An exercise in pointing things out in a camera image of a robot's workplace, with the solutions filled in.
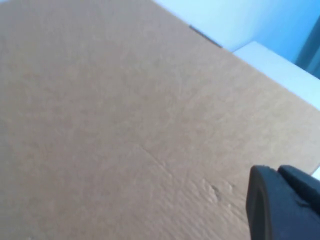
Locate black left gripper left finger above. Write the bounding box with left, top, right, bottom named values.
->
left=245, top=164, right=320, bottom=240

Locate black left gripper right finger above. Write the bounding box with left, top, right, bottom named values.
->
left=277, top=164, right=320, bottom=213

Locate brown cardboard shoe box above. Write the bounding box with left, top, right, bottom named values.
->
left=0, top=0, right=320, bottom=240

